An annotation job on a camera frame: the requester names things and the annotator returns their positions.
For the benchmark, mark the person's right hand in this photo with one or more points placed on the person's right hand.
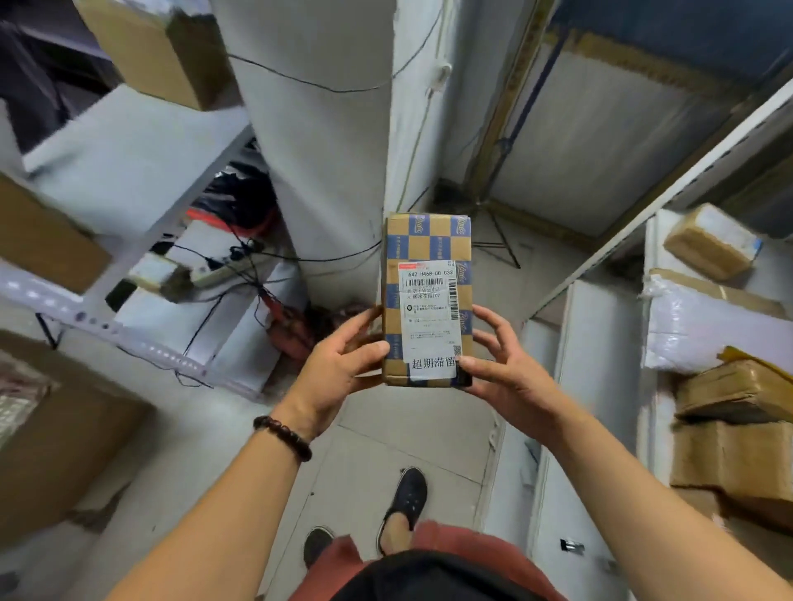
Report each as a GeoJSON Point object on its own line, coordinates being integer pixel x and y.
{"type": "Point", "coordinates": [520, 390]}

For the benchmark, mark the person's left hand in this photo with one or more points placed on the person's left hand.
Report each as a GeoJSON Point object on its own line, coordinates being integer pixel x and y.
{"type": "Point", "coordinates": [328, 378]}

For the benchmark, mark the white metal shelf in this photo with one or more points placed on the white metal shelf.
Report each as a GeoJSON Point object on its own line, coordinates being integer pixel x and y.
{"type": "Point", "coordinates": [595, 371]}

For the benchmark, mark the blue checkered cardboard box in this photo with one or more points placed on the blue checkered cardboard box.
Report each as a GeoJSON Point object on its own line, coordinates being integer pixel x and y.
{"type": "Point", "coordinates": [427, 247]}

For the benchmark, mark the grey bubble mailer parcel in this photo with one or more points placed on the grey bubble mailer parcel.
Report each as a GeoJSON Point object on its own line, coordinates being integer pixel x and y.
{"type": "Point", "coordinates": [700, 334]}

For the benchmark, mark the small taped box blue corner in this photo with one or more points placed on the small taped box blue corner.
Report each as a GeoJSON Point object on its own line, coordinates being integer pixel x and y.
{"type": "Point", "coordinates": [712, 241]}

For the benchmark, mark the person's right forearm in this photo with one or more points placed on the person's right forearm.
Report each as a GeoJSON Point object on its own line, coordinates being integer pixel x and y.
{"type": "Point", "coordinates": [650, 526]}

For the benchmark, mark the person's left forearm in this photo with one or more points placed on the person's left forearm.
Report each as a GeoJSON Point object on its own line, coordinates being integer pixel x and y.
{"type": "Point", "coordinates": [217, 526]}

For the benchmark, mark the person's black shoe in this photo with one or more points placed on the person's black shoe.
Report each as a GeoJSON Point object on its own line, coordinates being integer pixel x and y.
{"type": "Point", "coordinates": [317, 545]}
{"type": "Point", "coordinates": [406, 495]}

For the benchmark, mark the person's red trouser leg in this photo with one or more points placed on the person's red trouser leg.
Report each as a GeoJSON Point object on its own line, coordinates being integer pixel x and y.
{"type": "Point", "coordinates": [334, 557]}
{"type": "Point", "coordinates": [483, 545]}

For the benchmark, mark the person's black shirt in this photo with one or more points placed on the person's black shirt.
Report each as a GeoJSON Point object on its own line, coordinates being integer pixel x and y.
{"type": "Point", "coordinates": [434, 576]}

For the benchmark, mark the big plain cardboard sheet box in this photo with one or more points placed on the big plain cardboard sheet box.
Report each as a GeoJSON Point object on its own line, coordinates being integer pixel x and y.
{"type": "Point", "coordinates": [43, 241]}

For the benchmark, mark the red and black floor tool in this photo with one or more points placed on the red and black floor tool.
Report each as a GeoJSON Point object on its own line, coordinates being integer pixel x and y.
{"type": "Point", "coordinates": [291, 334]}

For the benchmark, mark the white power strip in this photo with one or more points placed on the white power strip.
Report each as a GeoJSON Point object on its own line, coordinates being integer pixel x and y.
{"type": "Point", "coordinates": [223, 272]}

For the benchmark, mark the black tripod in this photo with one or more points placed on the black tripod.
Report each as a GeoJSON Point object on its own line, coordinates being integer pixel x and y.
{"type": "Point", "coordinates": [495, 229]}

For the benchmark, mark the small black clip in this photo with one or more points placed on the small black clip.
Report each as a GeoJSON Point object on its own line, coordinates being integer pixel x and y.
{"type": "Point", "coordinates": [571, 546]}

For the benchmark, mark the black and red bundle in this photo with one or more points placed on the black and red bundle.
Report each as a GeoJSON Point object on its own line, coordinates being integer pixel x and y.
{"type": "Point", "coordinates": [241, 198]}

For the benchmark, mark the corrugated metal shutter panel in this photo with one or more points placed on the corrugated metal shutter panel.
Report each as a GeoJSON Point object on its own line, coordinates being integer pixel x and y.
{"type": "Point", "coordinates": [588, 142]}

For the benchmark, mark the white perforated metal rack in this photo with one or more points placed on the white perforated metal rack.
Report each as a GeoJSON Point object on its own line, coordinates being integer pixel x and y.
{"type": "Point", "coordinates": [136, 186]}

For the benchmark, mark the yellow taped panel frame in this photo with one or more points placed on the yellow taped panel frame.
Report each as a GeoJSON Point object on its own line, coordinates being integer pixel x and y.
{"type": "Point", "coordinates": [514, 93]}

